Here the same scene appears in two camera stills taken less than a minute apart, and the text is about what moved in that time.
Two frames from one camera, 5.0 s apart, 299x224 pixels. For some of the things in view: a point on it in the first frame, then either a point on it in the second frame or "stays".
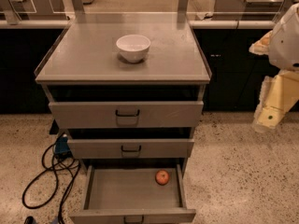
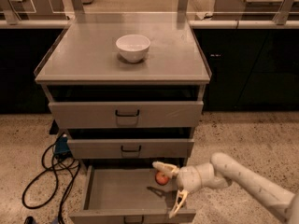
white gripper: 285,47 -> 187,179
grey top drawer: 123,115 stays
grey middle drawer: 128,148 stays
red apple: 162,177 stays
